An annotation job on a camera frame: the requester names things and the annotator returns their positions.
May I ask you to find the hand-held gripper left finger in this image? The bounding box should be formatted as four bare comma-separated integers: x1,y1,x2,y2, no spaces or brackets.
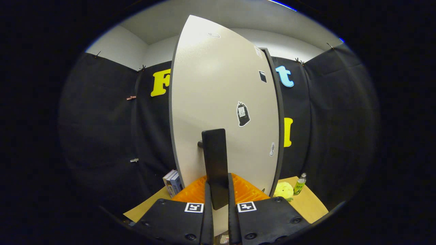
131,174,214,245

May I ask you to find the black backdrop cloth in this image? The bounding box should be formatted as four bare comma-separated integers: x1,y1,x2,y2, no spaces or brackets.
58,43,380,218

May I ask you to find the white book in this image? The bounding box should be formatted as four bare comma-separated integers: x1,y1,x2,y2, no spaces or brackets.
162,169,176,198

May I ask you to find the green drink bottle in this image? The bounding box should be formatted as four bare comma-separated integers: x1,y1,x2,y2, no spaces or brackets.
294,173,307,196

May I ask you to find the yellow plush toy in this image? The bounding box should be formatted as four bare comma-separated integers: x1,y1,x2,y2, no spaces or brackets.
273,182,294,201

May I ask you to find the grey shoe cabinet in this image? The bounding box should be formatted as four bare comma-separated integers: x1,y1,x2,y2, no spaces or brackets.
261,48,285,198

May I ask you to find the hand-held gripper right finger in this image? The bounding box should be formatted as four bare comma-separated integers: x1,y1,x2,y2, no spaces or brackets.
228,173,311,245

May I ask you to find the black door handle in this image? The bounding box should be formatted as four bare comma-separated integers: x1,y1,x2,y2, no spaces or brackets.
198,128,229,210

